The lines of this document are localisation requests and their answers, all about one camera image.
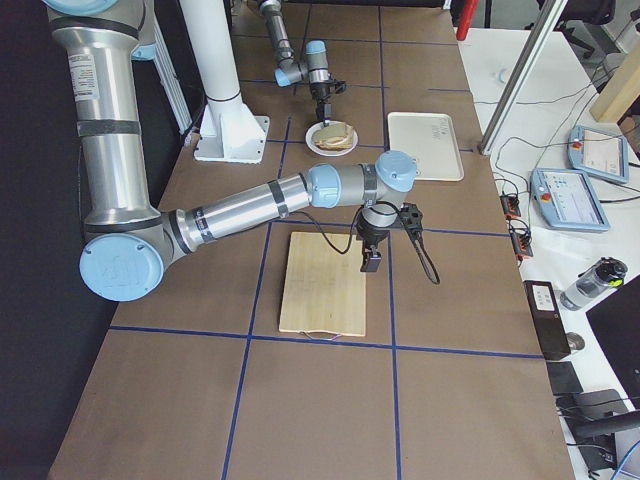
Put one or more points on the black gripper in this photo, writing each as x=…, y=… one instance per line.
x=318, y=93
x=371, y=234

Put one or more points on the brown bread slice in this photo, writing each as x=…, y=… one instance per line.
x=339, y=129

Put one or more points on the white round plate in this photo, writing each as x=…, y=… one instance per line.
x=312, y=147

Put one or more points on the bread slice under egg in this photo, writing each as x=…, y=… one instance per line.
x=333, y=143

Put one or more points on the wooden cutting board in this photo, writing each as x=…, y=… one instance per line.
x=324, y=289

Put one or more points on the cream bear serving tray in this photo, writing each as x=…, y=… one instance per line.
x=430, y=139

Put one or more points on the orange black adapter far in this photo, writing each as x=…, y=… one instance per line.
x=511, y=205

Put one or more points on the orange black adapter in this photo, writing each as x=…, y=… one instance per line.
x=521, y=242
x=511, y=205

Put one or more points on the orange black adapter near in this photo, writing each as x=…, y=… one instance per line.
x=521, y=242

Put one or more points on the black rectangular box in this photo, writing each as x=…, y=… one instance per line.
x=546, y=319

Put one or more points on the near blue teach pendant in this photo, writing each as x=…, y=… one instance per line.
x=567, y=200

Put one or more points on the blue teach pendant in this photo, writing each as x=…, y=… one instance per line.
x=599, y=154
x=567, y=200

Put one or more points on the clear water bottle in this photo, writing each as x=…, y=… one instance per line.
x=607, y=273

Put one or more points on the far blue teach pendant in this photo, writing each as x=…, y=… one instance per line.
x=599, y=154

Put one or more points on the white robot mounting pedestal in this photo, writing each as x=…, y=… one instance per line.
x=229, y=131

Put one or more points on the aluminium frame post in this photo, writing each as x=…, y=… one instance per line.
x=543, y=27

